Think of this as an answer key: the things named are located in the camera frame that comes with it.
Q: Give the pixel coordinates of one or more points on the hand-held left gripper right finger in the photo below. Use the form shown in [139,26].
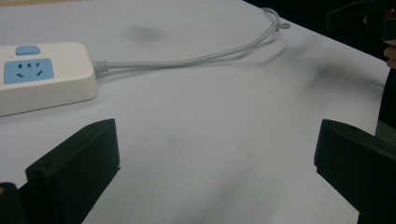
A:
[358,161]

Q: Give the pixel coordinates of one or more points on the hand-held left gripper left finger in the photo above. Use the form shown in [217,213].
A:
[74,168]

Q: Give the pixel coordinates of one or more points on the dark cloth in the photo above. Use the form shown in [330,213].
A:
[389,99]

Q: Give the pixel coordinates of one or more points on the white power strip blue socket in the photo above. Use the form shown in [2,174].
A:
[62,84]

